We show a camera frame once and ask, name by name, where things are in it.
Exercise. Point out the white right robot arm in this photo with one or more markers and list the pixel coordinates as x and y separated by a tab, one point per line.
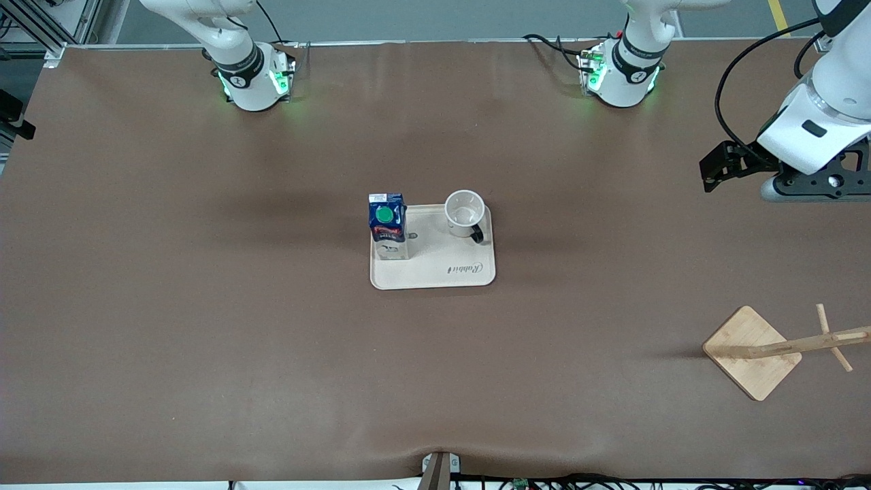
248	85

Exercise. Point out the grey metal clamp bracket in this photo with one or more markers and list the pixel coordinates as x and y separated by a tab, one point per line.
439	469

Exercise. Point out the wooden mug stand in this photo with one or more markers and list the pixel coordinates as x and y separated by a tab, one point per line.
745	344

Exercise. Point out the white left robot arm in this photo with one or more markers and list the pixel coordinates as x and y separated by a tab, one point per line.
622	85

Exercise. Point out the small green circuit board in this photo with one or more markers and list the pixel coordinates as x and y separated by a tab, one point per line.
521	484

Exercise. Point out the aluminium frame profile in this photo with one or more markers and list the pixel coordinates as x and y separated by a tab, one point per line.
41	27

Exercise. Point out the blue milk carton green cap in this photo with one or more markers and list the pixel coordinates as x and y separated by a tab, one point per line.
388	224

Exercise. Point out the beige plastic tray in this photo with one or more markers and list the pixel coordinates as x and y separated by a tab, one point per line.
442	262

